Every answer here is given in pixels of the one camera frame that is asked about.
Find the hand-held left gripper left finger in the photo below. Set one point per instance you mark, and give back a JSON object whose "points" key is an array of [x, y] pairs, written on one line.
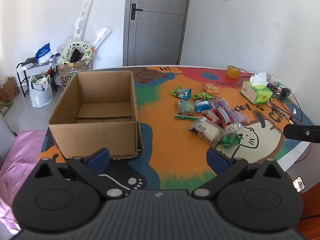
{"points": [[100, 157]]}

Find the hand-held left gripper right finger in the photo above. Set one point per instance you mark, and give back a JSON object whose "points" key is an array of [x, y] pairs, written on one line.
{"points": [[217, 159]]}

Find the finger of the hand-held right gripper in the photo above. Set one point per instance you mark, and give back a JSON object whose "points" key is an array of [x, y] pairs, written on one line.
{"points": [[302, 133]]}

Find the green candy packet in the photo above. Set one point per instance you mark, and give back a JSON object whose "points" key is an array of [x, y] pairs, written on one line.
{"points": [[231, 140]]}

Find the clear bread packet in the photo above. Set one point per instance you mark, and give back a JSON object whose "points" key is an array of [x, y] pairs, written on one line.
{"points": [[206, 130]]}

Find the clear snack packet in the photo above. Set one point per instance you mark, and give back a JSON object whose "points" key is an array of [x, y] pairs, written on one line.
{"points": [[233, 126]]}

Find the red snack packet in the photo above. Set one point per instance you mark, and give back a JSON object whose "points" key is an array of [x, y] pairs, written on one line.
{"points": [[215, 116]]}

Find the pink and white snack packet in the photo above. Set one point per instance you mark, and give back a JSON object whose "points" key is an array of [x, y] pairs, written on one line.
{"points": [[243, 118]]}

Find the thin green snack stick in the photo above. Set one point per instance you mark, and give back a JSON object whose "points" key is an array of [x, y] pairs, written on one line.
{"points": [[185, 117]]}

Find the cracker packet with blue band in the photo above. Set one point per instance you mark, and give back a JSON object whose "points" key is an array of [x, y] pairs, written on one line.
{"points": [[186, 108]]}

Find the orange snack packet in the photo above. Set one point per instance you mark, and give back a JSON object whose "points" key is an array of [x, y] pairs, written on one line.
{"points": [[211, 88]]}

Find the green and blue snack packet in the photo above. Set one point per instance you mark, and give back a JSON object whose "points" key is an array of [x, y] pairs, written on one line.
{"points": [[181, 92]]}

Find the black charger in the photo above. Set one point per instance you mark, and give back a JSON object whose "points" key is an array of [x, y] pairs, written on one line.
{"points": [[285, 93]]}

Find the smartphone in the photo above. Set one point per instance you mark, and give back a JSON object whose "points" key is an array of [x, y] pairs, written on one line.
{"points": [[299, 184]]}

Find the white power strip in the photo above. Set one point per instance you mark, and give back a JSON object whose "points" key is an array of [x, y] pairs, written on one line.
{"points": [[278, 82]]}

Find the green and white tissue box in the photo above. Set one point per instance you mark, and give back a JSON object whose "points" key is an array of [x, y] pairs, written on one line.
{"points": [[255, 92]]}

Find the pink blanket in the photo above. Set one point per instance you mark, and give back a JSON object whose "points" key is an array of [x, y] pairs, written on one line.
{"points": [[17, 160]]}

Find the white plastic bag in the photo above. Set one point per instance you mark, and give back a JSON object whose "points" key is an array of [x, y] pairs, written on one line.
{"points": [[40, 97]]}

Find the printed brown cardboard box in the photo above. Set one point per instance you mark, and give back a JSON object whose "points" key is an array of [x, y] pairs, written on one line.
{"points": [[67, 75]]}

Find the yellow tape roll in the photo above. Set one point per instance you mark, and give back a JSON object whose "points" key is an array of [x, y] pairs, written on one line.
{"points": [[233, 72]]}

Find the panda print toilet seat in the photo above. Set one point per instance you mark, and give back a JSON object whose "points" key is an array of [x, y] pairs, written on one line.
{"points": [[86, 52]]}

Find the green floor mat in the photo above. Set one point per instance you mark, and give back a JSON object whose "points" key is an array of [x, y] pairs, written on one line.
{"points": [[5, 108]]}

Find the plain brown cardboard box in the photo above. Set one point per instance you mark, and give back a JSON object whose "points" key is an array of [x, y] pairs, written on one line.
{"points": [[8, 90]]}

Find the black shoe rack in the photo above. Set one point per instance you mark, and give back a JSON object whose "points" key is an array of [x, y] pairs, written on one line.
{"points": [[28, 67]]}

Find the dark cloth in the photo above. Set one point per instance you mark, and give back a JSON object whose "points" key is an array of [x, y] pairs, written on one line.
{"points": [[31, 60]]}

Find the blue plastic bag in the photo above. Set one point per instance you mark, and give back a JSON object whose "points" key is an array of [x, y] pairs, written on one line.
{"points": [[43, 51]]}

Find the short white board with holes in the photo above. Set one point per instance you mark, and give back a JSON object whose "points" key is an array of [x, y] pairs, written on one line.
{"points": [[101, 35]]}

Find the grey door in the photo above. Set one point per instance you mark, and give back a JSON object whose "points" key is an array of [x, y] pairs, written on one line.
{"points": [[157, 30]]}

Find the long white board with holes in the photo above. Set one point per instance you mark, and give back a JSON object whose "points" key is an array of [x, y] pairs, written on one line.
{"points": [[83, 17]]}

